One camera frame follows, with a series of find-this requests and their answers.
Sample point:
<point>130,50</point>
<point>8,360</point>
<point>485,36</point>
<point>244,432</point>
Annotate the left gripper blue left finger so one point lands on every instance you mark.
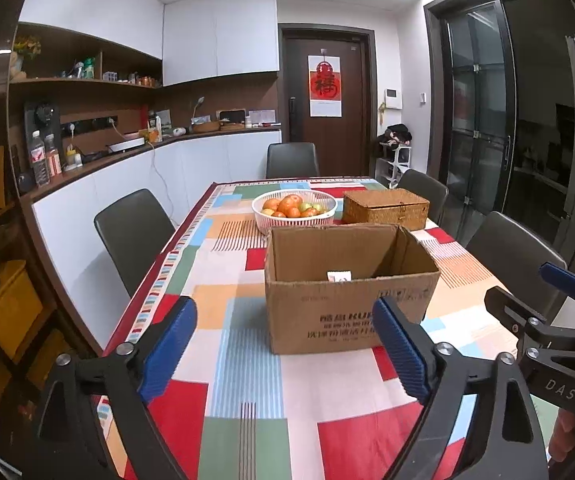
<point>68,438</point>

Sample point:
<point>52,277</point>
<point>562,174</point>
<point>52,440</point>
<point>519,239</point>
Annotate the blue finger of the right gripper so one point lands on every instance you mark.
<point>513,314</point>
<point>559,278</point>

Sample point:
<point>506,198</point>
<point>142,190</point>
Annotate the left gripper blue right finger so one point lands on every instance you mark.
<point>504,439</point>

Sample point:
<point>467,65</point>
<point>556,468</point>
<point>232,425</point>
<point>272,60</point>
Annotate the person right hand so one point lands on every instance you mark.
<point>562,440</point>

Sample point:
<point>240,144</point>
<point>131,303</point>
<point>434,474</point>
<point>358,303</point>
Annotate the dark chair right near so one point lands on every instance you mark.
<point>514,255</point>

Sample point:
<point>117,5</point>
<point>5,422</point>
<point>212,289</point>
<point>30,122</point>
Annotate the dark chair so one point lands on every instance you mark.
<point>134,230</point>
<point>514,255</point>
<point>426,187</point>

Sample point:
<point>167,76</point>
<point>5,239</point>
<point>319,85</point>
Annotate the dark chair right far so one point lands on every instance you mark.
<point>426,187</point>

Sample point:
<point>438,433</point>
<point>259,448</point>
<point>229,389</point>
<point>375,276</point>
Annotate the woven wicker box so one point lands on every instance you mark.
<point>397,206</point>

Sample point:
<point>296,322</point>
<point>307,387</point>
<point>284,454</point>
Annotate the white lower cabinets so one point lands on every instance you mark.
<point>161,182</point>

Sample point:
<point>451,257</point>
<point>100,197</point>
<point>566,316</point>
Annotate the white cabinets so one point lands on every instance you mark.
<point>194,39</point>
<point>161,182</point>

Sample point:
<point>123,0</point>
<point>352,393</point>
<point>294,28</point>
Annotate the brown cardboard box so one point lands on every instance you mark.
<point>308,314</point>

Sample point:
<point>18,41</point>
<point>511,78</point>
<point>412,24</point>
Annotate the glass sliding door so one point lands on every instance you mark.
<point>480,124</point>

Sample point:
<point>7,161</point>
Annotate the dark chair left side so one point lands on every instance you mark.
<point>134,230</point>

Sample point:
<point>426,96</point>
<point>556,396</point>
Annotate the dark wooden door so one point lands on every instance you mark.
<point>343,145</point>

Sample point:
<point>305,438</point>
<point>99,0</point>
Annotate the white fruit basket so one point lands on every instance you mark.
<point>293,208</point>

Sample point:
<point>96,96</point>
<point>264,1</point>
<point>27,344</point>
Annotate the white intercom panel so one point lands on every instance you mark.
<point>392,99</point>

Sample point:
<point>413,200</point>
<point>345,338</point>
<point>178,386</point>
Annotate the dark chair far end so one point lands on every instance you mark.
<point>292,160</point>

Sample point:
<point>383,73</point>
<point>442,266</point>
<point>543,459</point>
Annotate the water bottle red label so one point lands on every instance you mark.
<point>38,159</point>

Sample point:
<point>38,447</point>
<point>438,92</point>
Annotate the red fu calendar poster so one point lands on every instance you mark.
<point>325,86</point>

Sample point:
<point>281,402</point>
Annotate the white upper cabinets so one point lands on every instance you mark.
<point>194,39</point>

